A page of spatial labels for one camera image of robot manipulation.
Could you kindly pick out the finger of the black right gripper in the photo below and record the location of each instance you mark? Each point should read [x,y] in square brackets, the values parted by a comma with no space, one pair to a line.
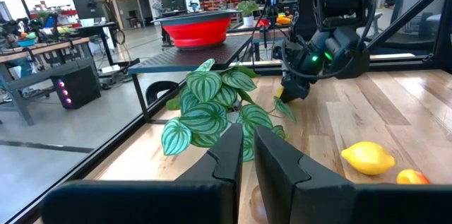
[303,89]
[289,95]

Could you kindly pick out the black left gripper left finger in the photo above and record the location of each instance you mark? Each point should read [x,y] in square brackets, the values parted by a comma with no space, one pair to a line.
[148,201]

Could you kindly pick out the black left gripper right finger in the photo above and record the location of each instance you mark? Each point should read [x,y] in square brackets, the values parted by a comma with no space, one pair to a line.
[335,204]

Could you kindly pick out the red collapsible colander bowl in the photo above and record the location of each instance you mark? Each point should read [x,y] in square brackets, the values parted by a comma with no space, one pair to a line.
[197,33]

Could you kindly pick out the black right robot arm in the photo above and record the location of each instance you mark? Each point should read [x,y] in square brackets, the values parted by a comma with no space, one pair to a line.
[339,1]

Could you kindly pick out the distant orange fruit pile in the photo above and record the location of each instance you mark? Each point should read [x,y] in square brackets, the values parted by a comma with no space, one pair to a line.
[283,20]

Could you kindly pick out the distant red bowl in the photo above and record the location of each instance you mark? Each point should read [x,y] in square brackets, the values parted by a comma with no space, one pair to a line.
[263,23]

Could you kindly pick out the brown toy kiwi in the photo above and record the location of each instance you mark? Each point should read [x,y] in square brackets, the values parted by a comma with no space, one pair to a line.
[258,206]

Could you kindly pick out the distant potted plant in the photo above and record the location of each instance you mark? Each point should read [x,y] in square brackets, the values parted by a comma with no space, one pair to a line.
[248,8]

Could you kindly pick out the small orange toy pear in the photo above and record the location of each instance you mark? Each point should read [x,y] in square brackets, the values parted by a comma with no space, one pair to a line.
[411,177]

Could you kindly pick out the artificial striped green plant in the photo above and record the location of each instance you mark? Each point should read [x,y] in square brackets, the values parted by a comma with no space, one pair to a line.
[205,118]

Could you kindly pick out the black perforated metal shelf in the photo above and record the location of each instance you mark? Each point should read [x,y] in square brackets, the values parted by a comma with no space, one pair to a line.
[190,58]

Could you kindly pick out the black arched chair back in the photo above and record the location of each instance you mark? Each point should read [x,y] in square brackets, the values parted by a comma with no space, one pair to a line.
[162,88]

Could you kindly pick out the black computer tower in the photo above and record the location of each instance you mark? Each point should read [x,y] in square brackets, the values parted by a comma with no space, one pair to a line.
[76,86]

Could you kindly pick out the person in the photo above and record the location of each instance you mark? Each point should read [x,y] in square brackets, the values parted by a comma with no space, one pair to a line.
[157,3]

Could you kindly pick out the black desk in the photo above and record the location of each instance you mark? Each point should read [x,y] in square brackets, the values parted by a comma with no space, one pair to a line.
[93,26]

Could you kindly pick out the wooden top workbench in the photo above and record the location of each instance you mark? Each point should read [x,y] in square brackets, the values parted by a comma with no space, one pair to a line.
[42,48]

